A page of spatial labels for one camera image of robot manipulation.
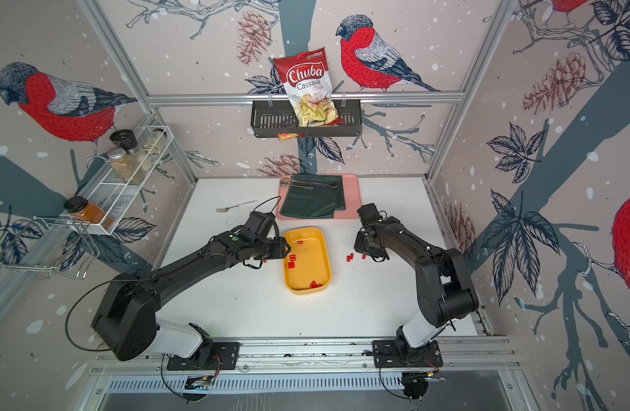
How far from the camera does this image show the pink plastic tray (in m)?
1.11

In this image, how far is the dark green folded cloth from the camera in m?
1.09

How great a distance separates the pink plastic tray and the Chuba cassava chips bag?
331 mm
